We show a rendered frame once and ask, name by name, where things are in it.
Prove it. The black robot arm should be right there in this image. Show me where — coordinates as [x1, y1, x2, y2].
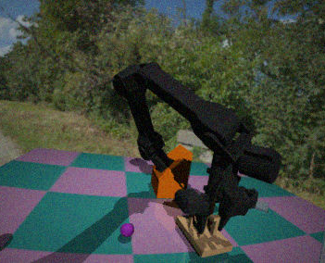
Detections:
[113, 62, 281, 217]

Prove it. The purple ball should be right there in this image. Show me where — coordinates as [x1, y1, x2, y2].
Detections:
[119, 223, 134, 237]

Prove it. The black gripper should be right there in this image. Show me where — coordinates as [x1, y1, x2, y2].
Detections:
[174, 165, 241, 234]

